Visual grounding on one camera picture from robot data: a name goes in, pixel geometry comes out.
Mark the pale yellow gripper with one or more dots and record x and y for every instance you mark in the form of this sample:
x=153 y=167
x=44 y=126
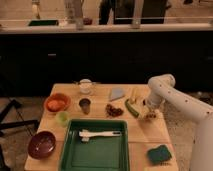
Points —
x=149 y=113

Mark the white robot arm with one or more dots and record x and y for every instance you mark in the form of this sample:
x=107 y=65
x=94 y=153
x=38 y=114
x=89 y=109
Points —
x=162 y=88

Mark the metal cup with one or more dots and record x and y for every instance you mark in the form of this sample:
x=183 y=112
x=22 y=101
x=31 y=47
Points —
x=84 y=104

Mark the small green cup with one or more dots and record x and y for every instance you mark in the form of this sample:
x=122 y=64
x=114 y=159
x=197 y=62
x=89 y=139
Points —
x=62 y=118

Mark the green cucumber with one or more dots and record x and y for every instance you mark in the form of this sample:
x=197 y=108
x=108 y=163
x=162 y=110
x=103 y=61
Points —
x=131 y=109

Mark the bunch of dark grapes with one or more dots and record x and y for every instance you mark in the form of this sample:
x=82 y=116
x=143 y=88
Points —
x=112 y=111

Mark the grey blue wedge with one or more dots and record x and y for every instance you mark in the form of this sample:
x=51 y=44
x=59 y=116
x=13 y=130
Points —
x=116 y=93

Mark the green sponge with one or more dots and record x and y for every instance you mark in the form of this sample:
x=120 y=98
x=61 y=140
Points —
x=159 y=154

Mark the green plastic tray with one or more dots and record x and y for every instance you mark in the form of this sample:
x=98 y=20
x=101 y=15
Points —
x=99 y=153

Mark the white spatula utensil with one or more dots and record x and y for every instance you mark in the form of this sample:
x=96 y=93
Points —
x=87 y=135

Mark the clear glass jar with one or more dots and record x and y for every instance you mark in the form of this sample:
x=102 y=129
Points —
x=86 y=86

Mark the orange bowl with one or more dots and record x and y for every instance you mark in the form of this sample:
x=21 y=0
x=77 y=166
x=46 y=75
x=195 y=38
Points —
x=58 y=96

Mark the orange fruit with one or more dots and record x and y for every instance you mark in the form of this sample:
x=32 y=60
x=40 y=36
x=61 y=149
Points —
x=55 y=105

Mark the maroon bowl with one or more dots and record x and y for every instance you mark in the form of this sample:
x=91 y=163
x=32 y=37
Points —
x=42 y=145

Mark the dark counter cabinet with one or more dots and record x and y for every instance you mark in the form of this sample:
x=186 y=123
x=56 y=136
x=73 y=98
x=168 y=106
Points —
x=30 y=64

